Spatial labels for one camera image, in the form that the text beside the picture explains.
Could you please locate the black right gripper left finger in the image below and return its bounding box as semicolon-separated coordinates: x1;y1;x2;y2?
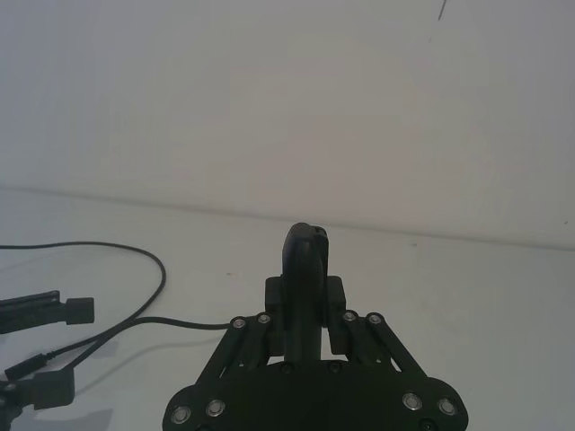
166;221;311;426

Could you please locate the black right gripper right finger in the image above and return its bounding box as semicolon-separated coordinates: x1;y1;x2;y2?
307;223;468;426

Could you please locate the black bar with square block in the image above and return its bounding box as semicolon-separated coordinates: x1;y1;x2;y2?
0;290;96;336

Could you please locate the black stand piece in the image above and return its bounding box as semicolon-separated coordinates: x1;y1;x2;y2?
0;380;33;431

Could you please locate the thin black cable with straight plug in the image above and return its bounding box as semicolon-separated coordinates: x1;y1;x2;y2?
0;242;166;381

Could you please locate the black cable with angled plug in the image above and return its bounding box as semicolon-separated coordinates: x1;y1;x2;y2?
29;315;231;409

